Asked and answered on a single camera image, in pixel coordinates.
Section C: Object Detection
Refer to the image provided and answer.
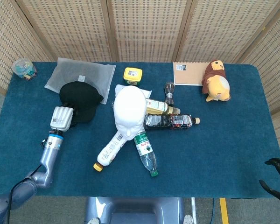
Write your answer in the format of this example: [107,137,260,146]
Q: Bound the dark coffee bottle beige cap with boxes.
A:
[144,113,200,131]

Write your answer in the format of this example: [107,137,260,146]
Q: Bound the clear water bottle green cap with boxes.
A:
[133,131,159,177]

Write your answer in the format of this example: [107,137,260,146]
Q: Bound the green-label yellow drink bottle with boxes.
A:
[145,98,182,115]

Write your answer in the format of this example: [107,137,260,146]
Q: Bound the white-label tea bottle yellow cap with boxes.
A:
[93,132,129,173]

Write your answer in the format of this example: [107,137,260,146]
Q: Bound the yellow lidded plastic tub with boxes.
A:
[123,67,143,86]

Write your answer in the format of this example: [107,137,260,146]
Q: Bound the translucent white zip bag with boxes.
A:
[44,57,117,105]

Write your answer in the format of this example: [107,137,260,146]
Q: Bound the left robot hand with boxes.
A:
[49,102,78,132]

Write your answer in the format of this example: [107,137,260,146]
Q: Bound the grey-blue robot torso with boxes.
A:
[84,196,185,224]

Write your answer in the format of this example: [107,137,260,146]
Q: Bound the black baseball cap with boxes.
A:
[59,81,105,128]

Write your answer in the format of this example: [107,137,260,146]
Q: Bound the white table leg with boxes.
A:
[190,197,198,224]

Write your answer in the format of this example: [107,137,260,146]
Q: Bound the clear jar of coloured clips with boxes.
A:
[11,58,37,81]

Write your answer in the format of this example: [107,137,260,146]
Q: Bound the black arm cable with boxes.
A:
[6,164,42,224]

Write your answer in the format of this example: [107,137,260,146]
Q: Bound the small dark pepper grinder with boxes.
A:
[164,81,175,105]

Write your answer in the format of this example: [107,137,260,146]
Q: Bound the yellow floor tape strip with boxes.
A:
[219,197,229,224]

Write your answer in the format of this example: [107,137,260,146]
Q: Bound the white mannequin head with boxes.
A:
[113,85,147,141]

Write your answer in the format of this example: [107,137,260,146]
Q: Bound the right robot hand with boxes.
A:
[259,157,280,203]

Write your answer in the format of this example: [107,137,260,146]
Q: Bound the kraft spiral notebook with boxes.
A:
[173,61,213,86]

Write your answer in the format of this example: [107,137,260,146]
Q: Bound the blue felt table cover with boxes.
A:
[0,61,280,199]

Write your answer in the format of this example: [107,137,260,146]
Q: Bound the yellow plush toy brown hood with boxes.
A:
[202,59,231,102]

